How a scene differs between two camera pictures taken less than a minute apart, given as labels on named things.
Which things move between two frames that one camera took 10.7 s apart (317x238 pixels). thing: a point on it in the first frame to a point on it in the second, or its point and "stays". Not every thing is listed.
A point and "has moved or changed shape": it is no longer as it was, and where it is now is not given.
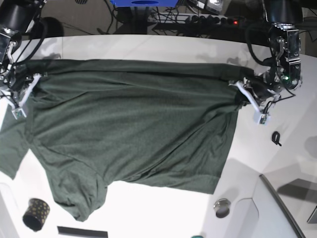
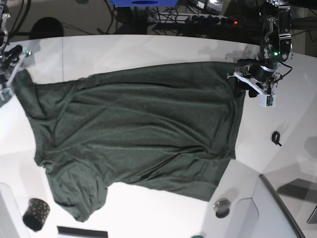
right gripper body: (264, 91) to (255, 71)
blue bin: (158, 3) stays
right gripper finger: (260, 117) to (265, 98)
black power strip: (193, 19) stays
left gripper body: (19, 86) to (9, 60)
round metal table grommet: (222, 208) stays
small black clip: (276, 136) stays
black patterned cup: (37, 211) stays
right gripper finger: (24, 102) to (5, 95)
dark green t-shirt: (90, 123) has moved or changed shape
